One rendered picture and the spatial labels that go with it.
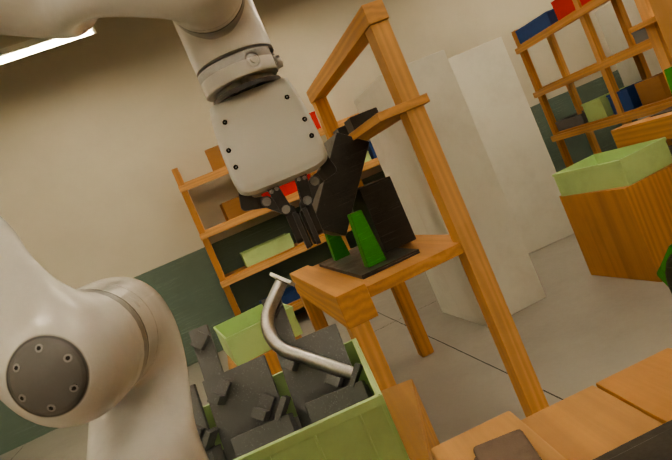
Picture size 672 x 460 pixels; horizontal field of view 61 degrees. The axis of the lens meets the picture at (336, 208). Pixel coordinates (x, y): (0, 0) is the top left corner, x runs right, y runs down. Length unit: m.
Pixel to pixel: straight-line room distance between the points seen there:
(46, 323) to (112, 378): 0.07
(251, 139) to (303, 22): 7.19
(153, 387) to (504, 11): 8.33
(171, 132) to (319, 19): 2.42
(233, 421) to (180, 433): 0.70
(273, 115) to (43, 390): 0.32
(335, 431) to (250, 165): 0.61
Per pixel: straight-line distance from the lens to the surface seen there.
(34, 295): 0.58
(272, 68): 0.58
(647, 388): 0.97
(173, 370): 0.69
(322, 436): 1.06
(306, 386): 1.32
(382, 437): 1.08
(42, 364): 0.56
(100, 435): 0.69
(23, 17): 0.65
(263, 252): 6.63
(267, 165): 0.57
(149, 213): 7.20
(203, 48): 0.58
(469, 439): 0.94
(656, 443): 0.82
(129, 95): 7.43
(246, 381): 1.33
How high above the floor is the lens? 1.33
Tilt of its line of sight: 2 degrees down
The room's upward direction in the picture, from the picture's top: 23 degrees counter-clockwise
